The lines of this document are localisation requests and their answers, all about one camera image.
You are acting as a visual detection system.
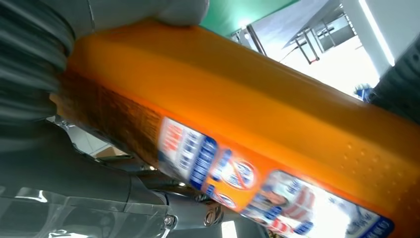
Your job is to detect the small blue object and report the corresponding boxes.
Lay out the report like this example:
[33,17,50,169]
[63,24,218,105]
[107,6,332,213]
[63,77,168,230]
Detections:
[354,83,375,103]

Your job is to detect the green table mat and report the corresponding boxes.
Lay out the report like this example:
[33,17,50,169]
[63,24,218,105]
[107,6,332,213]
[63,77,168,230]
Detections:
[200,0,298,37]

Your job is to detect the grey metal frame desk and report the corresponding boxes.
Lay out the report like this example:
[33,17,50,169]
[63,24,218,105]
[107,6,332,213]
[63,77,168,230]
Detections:
[282,3,358,65]

